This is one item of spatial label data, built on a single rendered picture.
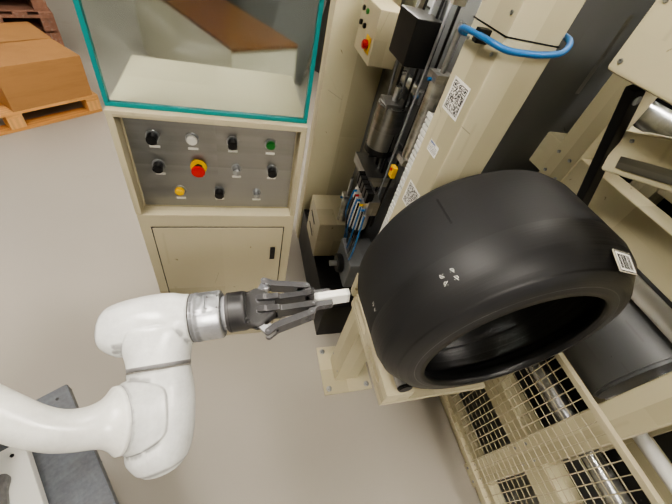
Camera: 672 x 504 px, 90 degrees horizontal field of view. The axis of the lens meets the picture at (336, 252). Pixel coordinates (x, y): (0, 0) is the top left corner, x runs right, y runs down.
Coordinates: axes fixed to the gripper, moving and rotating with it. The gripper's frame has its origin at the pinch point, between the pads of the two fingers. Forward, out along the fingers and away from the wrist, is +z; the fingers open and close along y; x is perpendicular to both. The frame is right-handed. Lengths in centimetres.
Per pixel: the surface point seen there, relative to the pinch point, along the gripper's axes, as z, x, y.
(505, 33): 37, -37, 28
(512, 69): 41, -31, 28
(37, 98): -180, 77, 271
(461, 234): 23.5, -13.5, 0.8
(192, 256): -43, 50, 60
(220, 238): -30, 41, 60
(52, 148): -171, 100, 236
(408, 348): 13.5, 5.4, -10.8
